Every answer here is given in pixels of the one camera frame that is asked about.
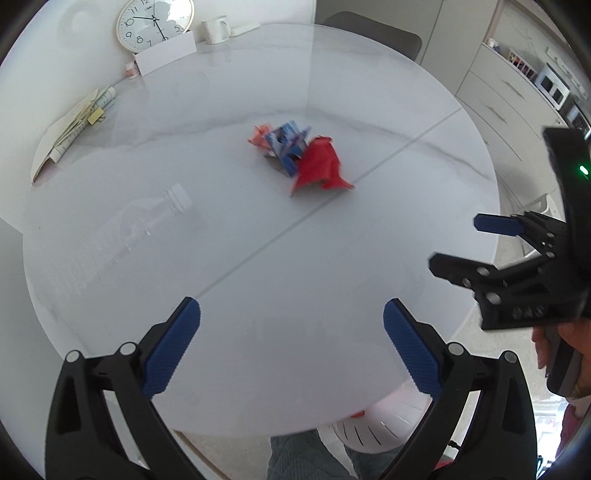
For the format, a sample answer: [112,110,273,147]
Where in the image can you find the red paper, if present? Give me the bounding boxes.
[290,136,355,196]

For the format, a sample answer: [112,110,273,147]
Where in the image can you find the blue white printed wrapper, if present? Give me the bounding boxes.
[263,121,311,177]

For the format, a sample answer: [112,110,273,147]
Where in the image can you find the pink white trash bin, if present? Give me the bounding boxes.
[332,380,432,454]

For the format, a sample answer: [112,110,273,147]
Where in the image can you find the person's right hand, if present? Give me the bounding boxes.
[531,317,591,399]

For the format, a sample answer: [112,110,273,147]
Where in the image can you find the silver toaster oven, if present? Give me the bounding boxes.
[560,94,590,142]

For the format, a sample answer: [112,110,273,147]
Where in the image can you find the white countertop appliance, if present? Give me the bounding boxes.
[535,64,570,110]

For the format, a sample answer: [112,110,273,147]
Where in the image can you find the clear plastic bottle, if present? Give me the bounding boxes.
[83,183,193,274]

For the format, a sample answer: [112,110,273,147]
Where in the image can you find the dark grey chair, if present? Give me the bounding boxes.
[321,11,423,61]

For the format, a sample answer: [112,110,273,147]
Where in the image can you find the pink crumpled paper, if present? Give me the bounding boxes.
[247,123,273,151]

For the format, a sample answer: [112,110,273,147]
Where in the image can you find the folded papers stack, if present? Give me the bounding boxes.
[30,86,117,184]

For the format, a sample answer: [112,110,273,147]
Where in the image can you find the white mug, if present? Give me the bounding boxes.
[201,15,231,45]

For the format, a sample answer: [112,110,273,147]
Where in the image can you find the small pink jar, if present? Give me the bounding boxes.
[124,62,139,79]

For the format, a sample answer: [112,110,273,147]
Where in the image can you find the white card stand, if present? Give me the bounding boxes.
[134,31,197,76]

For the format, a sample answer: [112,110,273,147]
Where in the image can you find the white round wall clock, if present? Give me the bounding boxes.
[115,0,194,53]

